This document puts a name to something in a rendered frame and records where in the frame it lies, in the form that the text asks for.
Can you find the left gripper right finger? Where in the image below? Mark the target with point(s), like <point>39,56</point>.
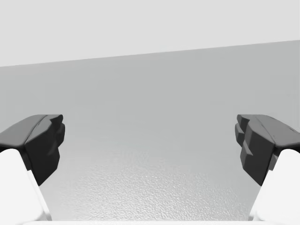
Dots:
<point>260,150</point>

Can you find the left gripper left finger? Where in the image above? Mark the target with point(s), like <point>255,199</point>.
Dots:
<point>35,150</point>

